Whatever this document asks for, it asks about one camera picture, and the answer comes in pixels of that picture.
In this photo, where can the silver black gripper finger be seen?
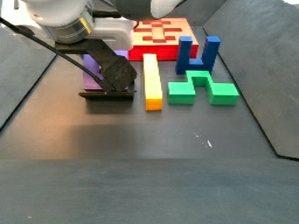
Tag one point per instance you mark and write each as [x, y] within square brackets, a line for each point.
[115, 67]

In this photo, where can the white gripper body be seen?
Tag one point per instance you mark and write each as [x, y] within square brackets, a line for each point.
[115, 32]

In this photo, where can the purple U-shaped block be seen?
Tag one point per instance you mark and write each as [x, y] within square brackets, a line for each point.
[90, 85]

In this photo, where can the yellow long bar block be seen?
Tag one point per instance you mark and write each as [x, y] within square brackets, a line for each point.
[152, 84]

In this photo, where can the black angled fixture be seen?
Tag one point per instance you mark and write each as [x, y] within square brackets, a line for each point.
[99, 94]

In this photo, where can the green zigzag block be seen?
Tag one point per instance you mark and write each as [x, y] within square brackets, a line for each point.
[220, 93]

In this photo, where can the red insertion board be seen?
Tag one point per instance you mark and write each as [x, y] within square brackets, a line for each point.
[156, 37]

